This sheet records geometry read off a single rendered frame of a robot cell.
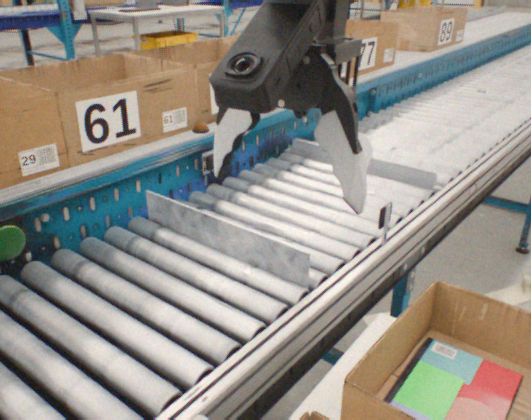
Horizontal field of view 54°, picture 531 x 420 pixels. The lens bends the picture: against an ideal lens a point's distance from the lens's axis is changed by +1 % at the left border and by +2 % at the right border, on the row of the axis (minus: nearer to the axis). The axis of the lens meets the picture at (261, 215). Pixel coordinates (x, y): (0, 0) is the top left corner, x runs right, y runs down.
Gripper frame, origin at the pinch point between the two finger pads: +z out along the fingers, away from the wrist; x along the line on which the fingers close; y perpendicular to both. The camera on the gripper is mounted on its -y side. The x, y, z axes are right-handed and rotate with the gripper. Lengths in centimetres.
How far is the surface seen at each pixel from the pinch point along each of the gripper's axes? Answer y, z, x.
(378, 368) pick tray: 16.8, 28.9, -7.7
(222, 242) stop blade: 41, 34, 34
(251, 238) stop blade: 40, 30, 26
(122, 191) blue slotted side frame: 42, 29, 64
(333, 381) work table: 16.7, 34.2, -1.8
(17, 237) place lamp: 14, 29, 63
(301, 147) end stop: 103, 31, 47
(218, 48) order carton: 113, 6, 85
